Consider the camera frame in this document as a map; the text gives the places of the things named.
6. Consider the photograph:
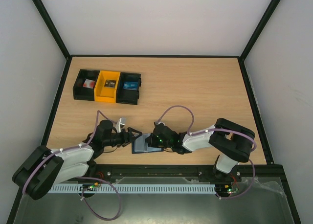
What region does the black bin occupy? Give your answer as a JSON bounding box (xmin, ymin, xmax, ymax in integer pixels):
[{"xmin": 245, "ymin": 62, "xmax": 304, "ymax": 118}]
[
  {"xmin": 115, "ymin": 72, "xmax": 141, "ymax": 105},
  {"xmin": 73, "ymin": 69, "xmax": 100, "ymax": 101}
]

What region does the left black bin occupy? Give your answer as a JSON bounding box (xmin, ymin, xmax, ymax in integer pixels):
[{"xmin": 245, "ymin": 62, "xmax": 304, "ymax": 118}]
[{"xmin": 73, "ymin": 69, "xmax": 100, "ymax": 101}]

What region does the blue white credit card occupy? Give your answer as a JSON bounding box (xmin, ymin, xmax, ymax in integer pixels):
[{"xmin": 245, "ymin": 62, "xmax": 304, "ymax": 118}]
[{"xmin": 123, "ymin": 82, "xmax": 138, "ymax": 90}]

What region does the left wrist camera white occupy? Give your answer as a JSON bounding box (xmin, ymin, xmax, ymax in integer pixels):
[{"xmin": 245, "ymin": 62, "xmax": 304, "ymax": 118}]
[{"xmin": 115, "ymin": 117, "xmax": 126, "ymax": 133}]

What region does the yellow middle bin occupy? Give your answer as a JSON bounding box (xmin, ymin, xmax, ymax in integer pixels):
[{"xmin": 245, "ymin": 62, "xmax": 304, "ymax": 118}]
[{"xmin": 94, "ymin": 70, "xmax": 120, "ymax": 103}]

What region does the white red card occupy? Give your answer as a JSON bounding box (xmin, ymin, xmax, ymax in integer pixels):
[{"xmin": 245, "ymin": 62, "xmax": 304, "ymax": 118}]
[{"xmin": 83, "ymin": 79, "xmax": 95, "ymax": 89}]

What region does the blue card holder wallet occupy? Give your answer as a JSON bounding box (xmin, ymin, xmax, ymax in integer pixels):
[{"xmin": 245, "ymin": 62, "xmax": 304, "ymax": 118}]
[{"xmin": 132, "ymin": 134, "xmax": 163, "ymax": 154}]

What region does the black card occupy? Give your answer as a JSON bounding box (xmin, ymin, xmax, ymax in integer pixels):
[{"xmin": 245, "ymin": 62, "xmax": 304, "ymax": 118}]
[{"xmin": 104, "ymin": 80, "xmax": 116, "ymax": 88}]

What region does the black aluminium frame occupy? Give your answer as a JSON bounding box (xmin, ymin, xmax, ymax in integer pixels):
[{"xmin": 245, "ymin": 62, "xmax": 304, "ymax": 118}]
[{"xmin": 7, "ymin": 0, "xmax": 301, "ymax": 224}]

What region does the grey metal sheet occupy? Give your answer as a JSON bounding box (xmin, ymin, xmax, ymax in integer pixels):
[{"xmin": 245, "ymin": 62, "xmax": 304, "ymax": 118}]
[{"xmin": 14, "ymin": 178, "xmax": 293, "ymax": 224}]

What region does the light blue slotted cable duct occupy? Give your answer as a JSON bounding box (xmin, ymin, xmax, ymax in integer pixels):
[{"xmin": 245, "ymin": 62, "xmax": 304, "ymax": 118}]
[{"xmin": 49, "ymin": 183, "xmax": 216, "ymax": 194}]

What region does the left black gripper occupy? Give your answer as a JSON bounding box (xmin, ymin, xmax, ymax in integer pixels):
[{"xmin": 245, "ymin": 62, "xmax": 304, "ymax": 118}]
[{"xmin": 103, "ymin": 127, "xmax": 142, "ymax": 147}]

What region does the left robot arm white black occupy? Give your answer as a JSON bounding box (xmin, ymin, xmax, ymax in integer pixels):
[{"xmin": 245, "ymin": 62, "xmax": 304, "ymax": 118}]
[{"xmin": 12, "ymin": 120, "xmax": 142, "ymax": 200}]

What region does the right black bin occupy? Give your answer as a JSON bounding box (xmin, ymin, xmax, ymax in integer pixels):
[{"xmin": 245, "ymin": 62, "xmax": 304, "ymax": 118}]
[{"xmin": 115, "ymin": 72, "xmax": 141, "ymax": 105}]

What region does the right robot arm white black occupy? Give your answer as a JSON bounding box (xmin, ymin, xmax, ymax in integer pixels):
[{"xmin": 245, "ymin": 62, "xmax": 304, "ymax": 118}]
[{"xmin": 145, "ymin": 118, "xmax": 257, "ymax": 181}]

